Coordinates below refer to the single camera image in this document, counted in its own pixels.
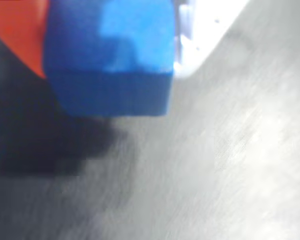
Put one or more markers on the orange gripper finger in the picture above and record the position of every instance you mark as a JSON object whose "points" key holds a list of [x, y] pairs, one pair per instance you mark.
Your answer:
{"points": [[17, 30]]}

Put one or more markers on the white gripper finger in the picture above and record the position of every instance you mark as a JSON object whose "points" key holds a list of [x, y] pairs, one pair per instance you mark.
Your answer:
{"points": [[207, 25]]}

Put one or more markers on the blue cube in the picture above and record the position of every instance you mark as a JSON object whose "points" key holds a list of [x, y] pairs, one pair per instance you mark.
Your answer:
{"points": [[107, 70]]}

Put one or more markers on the black felt mat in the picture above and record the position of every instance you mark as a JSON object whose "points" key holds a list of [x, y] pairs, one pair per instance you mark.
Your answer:
{"points": [[202, 162]]}

